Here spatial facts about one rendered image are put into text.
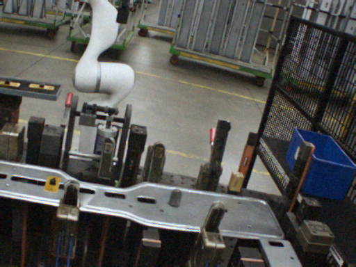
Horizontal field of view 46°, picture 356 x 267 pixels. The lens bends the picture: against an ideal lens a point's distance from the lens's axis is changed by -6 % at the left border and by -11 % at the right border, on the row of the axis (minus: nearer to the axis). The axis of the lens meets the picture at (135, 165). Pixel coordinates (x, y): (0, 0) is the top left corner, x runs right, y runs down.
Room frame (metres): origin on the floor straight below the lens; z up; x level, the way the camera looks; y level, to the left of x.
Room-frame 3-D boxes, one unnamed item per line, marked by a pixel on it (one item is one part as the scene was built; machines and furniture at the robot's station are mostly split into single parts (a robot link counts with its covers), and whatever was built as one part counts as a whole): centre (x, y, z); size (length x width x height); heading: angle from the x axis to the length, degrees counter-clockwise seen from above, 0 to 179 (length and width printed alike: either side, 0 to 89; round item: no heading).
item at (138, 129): (1.30, 0.01, 0.91); 0.07 x 0.05 x 0.42; 6
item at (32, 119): (1.26, 0.33, 0.90); 0.05 x 0.05 x 0.40; 6
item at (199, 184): (1.27, -0.23, 0.88); 0.07 x 0.06 x 0.35; 6
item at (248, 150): (1.27, -0.34, 0.95); 0.03 x 0.01 x 0.50; 96
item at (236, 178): (1.24, -0.32, 0.88); 0.04 x 0.04 x 0.36; 6
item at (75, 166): (1.27, 0.13, 0.94); 0.18 x 0.13 x 0.49; 96
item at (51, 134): (1.25, 0.26, 0.89); 0.13 x 0.11 x 0.38; 6
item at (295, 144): (1.43, -0.65, 1.10); 0.30 x 0.17 x 0.13; 0
